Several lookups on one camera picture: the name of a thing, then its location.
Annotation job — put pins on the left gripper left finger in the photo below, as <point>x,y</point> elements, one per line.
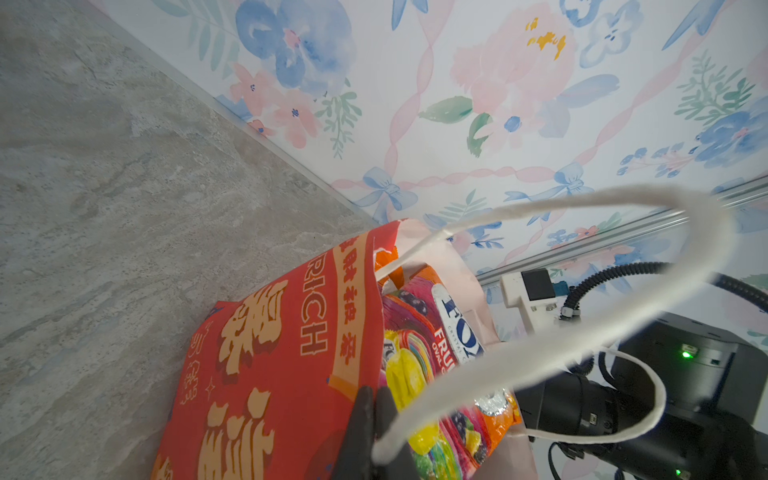
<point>354,458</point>

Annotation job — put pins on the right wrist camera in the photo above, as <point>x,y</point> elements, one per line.
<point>533,295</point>

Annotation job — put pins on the orange snack bag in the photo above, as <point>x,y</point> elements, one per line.
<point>400,268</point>

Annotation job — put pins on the pink yellow Fox's candy bag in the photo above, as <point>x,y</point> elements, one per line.
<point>425,336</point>

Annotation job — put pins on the red pink paper bag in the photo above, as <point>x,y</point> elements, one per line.
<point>269,383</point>

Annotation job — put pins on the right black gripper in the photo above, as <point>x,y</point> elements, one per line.
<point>714,382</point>

